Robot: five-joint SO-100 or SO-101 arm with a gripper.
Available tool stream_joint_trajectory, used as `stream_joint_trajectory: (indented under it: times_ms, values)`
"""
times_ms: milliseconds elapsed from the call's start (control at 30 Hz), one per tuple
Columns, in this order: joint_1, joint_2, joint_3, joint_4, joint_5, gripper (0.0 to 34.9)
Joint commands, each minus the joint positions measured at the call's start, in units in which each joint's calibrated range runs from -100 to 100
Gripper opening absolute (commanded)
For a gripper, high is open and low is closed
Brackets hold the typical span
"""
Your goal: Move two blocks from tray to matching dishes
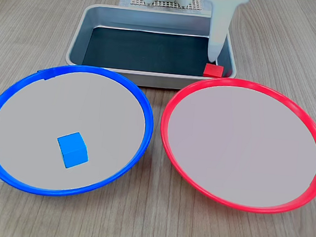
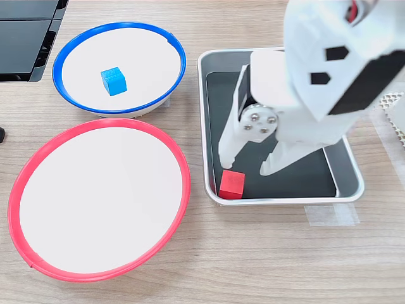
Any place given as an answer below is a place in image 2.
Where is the blue cube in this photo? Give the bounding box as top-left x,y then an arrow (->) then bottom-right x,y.
100,66 -> 128,97

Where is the black tray mat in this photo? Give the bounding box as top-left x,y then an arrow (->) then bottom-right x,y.
205,70 -> 337,200

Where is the steel tray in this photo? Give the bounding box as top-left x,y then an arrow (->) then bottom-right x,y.
197,47 -> 365,206

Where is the red cube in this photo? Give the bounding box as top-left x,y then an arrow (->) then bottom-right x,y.
218,169 -> 246,200

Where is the long clear tape strip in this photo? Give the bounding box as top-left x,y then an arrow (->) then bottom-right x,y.
363,107 -> 405,186

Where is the short clear tape strip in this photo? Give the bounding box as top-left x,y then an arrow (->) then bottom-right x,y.
304,204 -> 361,227

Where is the pale perforated plate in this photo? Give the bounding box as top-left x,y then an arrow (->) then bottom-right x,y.
378,91 -> 405,148

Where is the white plate blue rim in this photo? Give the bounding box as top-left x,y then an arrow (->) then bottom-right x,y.
52,21 -> 187,118

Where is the white plate red rim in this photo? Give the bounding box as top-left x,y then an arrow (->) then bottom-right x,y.
7,117 -> 192,284

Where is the black device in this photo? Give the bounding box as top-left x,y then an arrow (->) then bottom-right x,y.
0,0 -> 69,83

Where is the red cable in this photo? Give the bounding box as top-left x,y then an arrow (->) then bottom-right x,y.
346,0 -> 362,23

